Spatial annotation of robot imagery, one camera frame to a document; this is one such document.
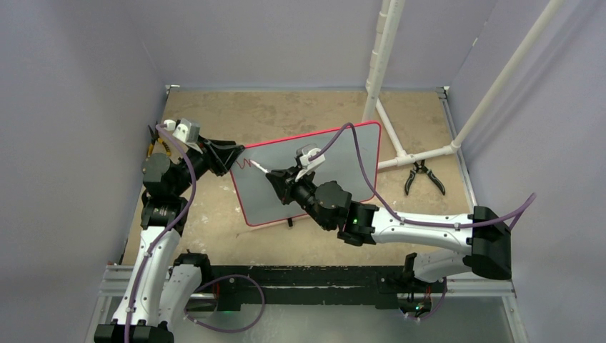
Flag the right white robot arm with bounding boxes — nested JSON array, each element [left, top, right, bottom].
[[265, 167, 512, 292]]

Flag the white pvc pipe frame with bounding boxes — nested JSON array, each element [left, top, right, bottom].
[[362, 0, 567, 170]]

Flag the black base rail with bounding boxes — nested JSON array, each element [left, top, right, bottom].
[[204, 265, 428, 311]]

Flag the yellow handled pliers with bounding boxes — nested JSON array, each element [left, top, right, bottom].
[[146, 125, 172, 157]]

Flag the white red marker pen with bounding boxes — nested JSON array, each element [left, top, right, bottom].
[[249, 159, 269, 174]]

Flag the aluminium frame rail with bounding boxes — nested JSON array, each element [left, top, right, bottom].
[[86, 254, 527, 342]]

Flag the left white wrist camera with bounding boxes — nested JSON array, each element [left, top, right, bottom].
[[163, 119, 202, 153]]

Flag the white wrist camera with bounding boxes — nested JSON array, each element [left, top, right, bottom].
[[294, 144, 326, 182], [163, 119, 202, 153]]

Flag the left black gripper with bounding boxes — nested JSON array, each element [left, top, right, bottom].
[[172, 134, 243, 197]]

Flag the black handled pliers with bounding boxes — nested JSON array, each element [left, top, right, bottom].
[[404, 159, 447, 197]]

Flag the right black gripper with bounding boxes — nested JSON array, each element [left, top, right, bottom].
[[269, 164, 332, 230]]

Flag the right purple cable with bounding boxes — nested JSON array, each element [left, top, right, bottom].
[[309, 122, 538, 323]]

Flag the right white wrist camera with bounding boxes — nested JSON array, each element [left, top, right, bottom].
[[294, 144, 326, 182]]

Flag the pink framed whiteboard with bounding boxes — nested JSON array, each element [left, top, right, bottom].
[[230, 121, 382, 227]]

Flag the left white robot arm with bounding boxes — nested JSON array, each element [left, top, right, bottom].
[[94, 136, 245, 342]]

